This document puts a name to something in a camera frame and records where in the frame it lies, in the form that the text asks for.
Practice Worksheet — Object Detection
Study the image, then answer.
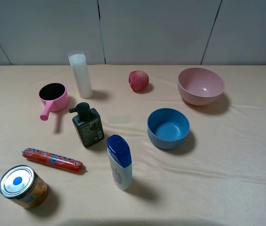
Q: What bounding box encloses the red apple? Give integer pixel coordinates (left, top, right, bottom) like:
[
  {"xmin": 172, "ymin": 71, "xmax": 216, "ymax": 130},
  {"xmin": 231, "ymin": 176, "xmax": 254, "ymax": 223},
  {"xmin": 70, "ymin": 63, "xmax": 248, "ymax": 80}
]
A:
[{"xmin": 128, "ymin": 70, "xmax": 149, "ymax": 91}]

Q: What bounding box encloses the blue bowl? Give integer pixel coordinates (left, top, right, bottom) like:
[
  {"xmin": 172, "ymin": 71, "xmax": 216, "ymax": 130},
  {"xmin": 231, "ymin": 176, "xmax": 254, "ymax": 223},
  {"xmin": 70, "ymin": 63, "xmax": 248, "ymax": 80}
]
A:
[{"xmin": 147, "ymin": 108, "xmax": 190, "ymax": 150}]

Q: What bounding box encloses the blue capped shampoo bottle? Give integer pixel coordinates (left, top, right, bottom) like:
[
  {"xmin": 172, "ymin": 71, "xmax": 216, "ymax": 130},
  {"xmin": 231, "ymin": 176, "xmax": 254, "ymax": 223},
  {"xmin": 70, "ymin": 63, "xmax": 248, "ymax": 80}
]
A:
[{"xmin": 107, "ymin": 135, "xmax": 133, "ymax": 191}]

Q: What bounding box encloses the black pump dispenser bottle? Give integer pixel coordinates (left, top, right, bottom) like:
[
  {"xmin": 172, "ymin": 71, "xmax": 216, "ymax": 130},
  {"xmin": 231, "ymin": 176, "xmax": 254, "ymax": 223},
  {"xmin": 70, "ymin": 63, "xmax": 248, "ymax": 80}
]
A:
[{"xmin": 69, "ymin": 102, "xmax": 104, "ymax": 148}]

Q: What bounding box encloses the pink bowl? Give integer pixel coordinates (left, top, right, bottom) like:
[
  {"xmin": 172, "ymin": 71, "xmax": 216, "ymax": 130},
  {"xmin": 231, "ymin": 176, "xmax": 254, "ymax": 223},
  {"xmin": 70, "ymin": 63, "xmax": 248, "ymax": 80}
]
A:
[{"xmin": 177, "ymin": 68, "xmax": 225, "ymax": 106}]

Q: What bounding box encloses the white tall cylinder bottle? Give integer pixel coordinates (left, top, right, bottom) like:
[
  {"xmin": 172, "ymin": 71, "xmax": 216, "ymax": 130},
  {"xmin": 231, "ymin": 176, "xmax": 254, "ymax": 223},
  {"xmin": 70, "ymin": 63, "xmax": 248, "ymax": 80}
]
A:
[{"xmin": 68, "ymin": 51, "xmax": 93, "ymax": 99}]

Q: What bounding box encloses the red wrapped sausage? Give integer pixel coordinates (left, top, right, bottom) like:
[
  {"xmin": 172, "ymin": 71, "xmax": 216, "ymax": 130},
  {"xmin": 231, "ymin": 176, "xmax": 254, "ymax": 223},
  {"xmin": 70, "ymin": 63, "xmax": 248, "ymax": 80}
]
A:
[{"xmin": 22, "ymin": 148, "xmax": 86, "ymax": 174}]

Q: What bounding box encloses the tin can orange label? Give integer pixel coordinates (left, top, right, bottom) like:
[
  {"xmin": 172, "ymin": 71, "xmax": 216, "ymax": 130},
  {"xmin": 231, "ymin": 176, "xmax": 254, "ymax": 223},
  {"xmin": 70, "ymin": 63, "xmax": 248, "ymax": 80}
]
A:
[{"xmin": 0, "ymin": 165, "xmax": 47, "ymax": 208}]

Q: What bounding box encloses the pink saucepan with handle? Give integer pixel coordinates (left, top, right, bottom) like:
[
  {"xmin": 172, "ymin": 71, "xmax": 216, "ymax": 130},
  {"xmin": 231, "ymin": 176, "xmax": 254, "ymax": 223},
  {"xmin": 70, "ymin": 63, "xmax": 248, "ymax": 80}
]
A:
[{"xmin": 39, "ymin": 82, "xmax": 70, "ymax": 121}]

